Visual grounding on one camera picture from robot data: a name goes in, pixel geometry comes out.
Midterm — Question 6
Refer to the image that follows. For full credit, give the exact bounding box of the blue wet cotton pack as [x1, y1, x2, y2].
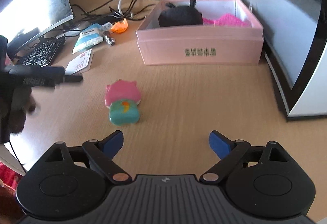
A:
[72, 23, 104, 54]

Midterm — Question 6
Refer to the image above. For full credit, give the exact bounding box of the pink green toy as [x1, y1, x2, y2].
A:
[104, 80, 141, 126]

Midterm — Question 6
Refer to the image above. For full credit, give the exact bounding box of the black plush toy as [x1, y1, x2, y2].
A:
[158, 0, 203, 28]

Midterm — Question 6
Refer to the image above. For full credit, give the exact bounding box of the pink plastic basket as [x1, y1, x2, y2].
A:
[202, 14, 252, 28]

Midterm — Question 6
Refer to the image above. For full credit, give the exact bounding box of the black keyboard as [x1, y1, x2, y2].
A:
[18, 37, 65, 67]

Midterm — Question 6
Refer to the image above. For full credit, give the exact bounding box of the brown plush toy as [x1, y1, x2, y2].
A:
[8, 87, 37, 134]

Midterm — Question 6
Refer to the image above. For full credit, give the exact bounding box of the white card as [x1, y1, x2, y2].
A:
[65, 49, 93, 75]

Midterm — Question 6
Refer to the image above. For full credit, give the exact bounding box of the white power strip on desk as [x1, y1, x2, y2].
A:
[63, 27, 85, 37]

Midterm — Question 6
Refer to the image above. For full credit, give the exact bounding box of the black curved monitor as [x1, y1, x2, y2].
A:
[1, 0, 73, 50]

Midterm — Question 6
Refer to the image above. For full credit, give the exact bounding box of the orange plastic piece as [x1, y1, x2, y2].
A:
[110, 19, 129, 34]

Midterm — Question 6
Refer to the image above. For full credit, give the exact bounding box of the pink cardboard box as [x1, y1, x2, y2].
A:
[136, 0, 263, 65]

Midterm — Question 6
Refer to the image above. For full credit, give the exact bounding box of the white computer case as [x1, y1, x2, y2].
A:
[242, 0, 326, 119]

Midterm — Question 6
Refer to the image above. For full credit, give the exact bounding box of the black cables bundle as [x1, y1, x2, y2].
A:
[70, 0, 162, 28]

